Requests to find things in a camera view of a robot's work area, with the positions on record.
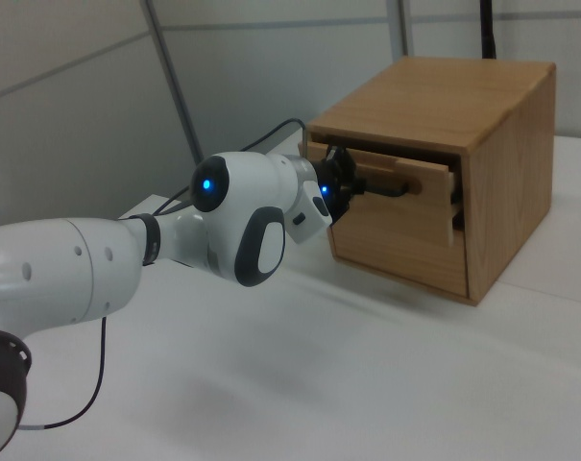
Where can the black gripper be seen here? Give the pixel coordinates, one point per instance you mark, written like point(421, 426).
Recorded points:
point(335, 187)

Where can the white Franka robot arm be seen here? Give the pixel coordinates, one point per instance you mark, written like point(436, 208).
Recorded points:
point(69, 274)

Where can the wooden drawer with slot pull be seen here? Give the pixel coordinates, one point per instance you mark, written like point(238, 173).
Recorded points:
point(395, 254)

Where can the wooden drawer cabinet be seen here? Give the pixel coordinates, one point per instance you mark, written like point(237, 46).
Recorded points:
point(506, 192)

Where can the black upright pole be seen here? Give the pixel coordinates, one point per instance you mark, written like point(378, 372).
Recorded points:
point(487, 29)

